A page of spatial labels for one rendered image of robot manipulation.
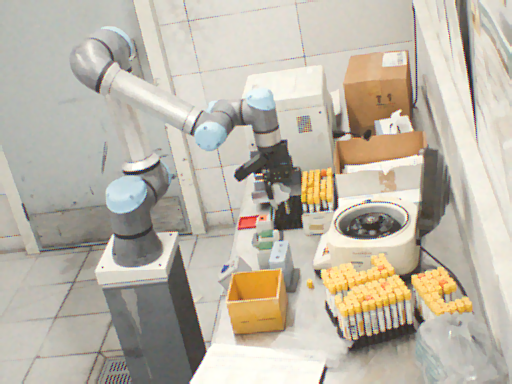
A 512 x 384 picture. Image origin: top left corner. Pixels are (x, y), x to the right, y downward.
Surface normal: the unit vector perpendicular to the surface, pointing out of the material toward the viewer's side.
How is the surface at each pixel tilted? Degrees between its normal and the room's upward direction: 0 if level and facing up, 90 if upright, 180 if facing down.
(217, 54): 90
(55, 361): 0
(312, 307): 0
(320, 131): 90
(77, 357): 0
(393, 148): 89
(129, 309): 90
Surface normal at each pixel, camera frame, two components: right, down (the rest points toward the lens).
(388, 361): -0.18, -0.88
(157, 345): -0.09, 0.47
